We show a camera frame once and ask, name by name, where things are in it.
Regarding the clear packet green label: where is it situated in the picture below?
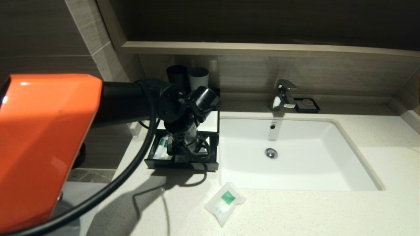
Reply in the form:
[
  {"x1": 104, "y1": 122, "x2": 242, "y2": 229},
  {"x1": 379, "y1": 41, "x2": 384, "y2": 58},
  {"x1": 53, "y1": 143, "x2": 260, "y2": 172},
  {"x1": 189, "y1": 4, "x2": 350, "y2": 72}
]
[{"x1": 204, "y1": 182, "x2": 246, "y2": 227}]

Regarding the white sachet with dot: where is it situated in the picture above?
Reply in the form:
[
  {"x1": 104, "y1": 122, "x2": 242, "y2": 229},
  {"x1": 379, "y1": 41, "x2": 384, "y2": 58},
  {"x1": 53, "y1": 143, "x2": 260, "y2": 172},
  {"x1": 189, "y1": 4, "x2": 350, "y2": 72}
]
[{"x1": 154, "y1": 137, "x2": 169, "y2": 160}]

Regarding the white ribbed pad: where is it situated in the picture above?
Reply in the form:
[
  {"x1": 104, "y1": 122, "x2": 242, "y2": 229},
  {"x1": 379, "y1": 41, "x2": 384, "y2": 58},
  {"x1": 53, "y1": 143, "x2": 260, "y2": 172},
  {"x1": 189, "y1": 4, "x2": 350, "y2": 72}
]
[{"x1": 157, "y1": 111, "x2": 219, "y2": 133}]

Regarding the grey cup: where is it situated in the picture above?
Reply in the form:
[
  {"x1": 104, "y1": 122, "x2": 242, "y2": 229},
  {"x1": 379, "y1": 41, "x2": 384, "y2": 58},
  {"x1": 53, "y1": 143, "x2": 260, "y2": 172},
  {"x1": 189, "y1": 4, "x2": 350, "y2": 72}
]
[{"x1": 189, "y1": 68, "x2": 209, "y2": 89}]

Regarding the black cup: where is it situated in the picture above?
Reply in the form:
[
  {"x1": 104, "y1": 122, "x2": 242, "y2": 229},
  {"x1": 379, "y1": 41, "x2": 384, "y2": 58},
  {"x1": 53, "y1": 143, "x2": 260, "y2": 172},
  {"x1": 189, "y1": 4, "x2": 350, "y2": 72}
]
[{"x1": 166, "y1": 65, "x2": 189, "y2": 87}]

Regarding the chrome faucet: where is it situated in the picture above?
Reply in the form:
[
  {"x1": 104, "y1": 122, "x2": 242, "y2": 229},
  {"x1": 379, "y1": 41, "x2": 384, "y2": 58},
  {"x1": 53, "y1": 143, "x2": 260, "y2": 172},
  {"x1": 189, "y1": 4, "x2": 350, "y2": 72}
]
[{"x1": 269, "y1": 79, "x2": 299, "y2": 111}]

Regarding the white sink basin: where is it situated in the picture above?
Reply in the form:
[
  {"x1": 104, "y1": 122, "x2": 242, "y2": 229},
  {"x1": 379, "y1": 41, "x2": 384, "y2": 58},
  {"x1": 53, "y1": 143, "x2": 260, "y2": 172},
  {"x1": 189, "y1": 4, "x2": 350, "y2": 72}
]
[{"x1": 219, "y1": 117, "x2": 384, "y2": 191}]

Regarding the black soap dish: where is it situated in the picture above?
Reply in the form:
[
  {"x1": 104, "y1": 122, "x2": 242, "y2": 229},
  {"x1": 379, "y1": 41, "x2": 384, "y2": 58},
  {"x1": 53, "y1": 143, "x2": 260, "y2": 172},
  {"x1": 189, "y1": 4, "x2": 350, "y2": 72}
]
[{"x1": 294, "y1": 98, "x2": 320, "y2": 113}]

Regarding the grey toilet lid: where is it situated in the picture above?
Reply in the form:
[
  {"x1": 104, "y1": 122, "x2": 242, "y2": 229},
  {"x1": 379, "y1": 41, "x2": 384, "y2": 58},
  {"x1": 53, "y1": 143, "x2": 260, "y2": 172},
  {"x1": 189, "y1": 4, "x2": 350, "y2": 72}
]
[{"x1": 49, "y1": 200, "x2": 81, "y2": 236}]

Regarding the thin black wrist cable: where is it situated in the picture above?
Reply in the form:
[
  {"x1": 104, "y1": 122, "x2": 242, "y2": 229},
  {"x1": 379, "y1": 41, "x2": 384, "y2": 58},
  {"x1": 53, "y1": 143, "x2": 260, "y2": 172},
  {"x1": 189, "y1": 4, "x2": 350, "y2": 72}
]
[{"x1": 177, "y1": 136, "x2": 212, "y2": 162}]

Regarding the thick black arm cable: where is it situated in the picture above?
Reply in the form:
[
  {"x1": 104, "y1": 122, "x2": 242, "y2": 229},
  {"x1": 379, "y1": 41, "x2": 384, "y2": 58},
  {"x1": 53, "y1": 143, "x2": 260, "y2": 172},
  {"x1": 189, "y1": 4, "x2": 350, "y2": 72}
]
[{"x1": 0, "y1": 82, "x2": 158, "y2": 236}]

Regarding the wooden wall ledge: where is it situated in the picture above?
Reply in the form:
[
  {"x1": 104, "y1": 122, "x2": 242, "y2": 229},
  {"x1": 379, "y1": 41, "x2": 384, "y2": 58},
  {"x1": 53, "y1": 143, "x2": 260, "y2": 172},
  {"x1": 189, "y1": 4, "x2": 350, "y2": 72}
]
[{"x1": 122, "y1": 41, "x2": 420, "y2": 59}]

